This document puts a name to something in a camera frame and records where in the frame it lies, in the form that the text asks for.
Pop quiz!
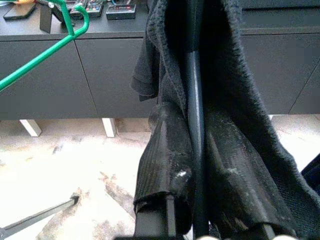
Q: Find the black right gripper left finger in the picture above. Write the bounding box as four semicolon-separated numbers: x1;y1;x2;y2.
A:
133;102;195;238

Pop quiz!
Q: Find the black low tv console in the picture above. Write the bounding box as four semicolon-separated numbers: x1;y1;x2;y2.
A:
0;0;320;138

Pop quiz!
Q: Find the black garment with green logo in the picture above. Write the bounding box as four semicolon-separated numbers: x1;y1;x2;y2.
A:
129;0;305;236

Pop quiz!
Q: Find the black box device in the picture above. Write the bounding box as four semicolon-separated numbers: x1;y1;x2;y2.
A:
106;3;137;20

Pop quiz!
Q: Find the green plastic hanger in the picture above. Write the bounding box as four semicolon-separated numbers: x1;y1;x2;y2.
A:
0;0;91;92

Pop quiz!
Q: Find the black stand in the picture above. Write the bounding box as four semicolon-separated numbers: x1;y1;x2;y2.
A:
39;0;66;34

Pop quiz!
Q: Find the silver metal clothes rack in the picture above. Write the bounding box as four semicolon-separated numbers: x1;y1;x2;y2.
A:
0;194;81;238

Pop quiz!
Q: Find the black shirt small white print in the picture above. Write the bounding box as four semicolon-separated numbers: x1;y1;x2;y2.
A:
301;152;320;201

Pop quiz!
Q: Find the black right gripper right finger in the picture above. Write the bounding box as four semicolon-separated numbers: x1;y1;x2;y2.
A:
203;109;298;240

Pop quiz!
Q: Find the black phone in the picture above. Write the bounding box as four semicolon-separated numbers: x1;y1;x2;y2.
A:
3;2;37;21

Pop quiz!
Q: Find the black remote control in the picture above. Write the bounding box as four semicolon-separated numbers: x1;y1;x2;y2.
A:
69;0;105;20

